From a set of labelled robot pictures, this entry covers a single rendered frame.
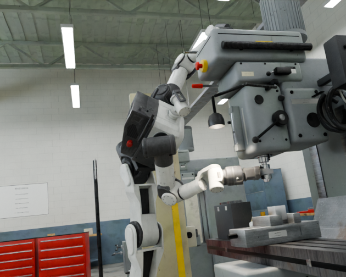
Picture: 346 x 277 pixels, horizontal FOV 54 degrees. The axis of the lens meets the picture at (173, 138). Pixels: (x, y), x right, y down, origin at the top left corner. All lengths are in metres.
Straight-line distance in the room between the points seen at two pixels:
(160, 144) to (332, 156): 0.84
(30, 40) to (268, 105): 9.27
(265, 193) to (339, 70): 7.44
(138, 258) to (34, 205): 8.75
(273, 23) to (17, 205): 9.45
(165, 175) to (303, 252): 0.71
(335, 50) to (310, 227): 0.73
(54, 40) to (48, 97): 1.81
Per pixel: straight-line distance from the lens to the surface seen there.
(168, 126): 1.66
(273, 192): 8.96
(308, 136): 1.64
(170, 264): 3.22
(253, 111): 1.55
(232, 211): 1.86
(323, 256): 1.18
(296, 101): 1.65
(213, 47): 1.58
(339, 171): 1.81
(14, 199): 10.61
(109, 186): 10.48
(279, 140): 1.57
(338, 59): 1.55
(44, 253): 5.97
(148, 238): 1.87
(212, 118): 1.47
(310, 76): 1.77
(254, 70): 1.61
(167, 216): 3.20
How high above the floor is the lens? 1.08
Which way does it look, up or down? 13 degrees up
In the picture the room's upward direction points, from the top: 6 degrees counter-clockwise
